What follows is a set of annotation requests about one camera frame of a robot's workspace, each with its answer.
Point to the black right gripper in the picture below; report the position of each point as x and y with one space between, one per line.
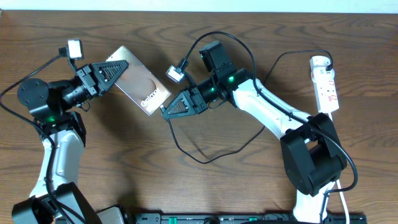
193 101

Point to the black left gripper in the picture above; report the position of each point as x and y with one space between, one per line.
92 86

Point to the Galaxy smartphone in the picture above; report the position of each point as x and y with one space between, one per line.
138 83

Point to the white power strip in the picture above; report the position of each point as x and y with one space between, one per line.
324 84

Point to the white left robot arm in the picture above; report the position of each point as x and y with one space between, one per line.
56 197

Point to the black USB plug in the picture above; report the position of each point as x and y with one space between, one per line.
329 67

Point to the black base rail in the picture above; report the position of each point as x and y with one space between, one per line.
190 218

